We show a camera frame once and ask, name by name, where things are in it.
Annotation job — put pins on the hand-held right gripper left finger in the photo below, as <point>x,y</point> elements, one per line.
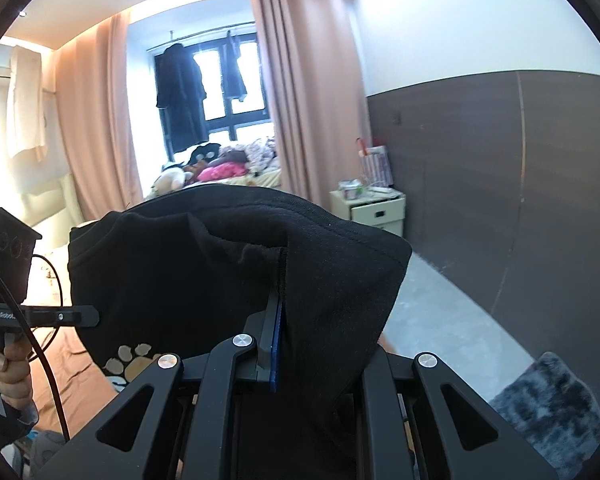
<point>275,345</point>

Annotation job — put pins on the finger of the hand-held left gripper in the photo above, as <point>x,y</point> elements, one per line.
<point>62,316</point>

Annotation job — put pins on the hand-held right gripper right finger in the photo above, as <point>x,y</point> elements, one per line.
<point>380,435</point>

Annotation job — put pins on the black bear print t-shirt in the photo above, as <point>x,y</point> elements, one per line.
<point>205,280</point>

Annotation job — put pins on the person's left hand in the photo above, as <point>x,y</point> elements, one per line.
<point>12,375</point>

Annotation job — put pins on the orange blanket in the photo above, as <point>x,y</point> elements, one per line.
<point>75,375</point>

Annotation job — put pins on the cream padded headboard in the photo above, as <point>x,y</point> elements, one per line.
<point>45,210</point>

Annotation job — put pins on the hanging white cloth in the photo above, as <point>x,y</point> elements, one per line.
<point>26,105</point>

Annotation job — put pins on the cream nightstand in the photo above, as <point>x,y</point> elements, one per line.
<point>370,210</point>

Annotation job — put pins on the pink curtain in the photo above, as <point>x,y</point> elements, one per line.
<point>310,90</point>
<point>100,120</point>

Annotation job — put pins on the grey fluffy rug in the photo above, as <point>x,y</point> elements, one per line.
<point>550,410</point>

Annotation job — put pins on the cream plush bear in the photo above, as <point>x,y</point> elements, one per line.
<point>169,180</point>

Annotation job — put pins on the pink plush toy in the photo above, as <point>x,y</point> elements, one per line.
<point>220,172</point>

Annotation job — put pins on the black round plush toy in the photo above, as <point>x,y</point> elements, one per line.
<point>204,152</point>

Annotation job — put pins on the hanging black coat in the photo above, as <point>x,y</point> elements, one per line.
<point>180,95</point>

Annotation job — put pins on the black framed window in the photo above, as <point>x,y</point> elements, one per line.
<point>215,110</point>

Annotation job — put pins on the hanging dark garment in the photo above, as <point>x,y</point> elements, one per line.
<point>235,70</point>

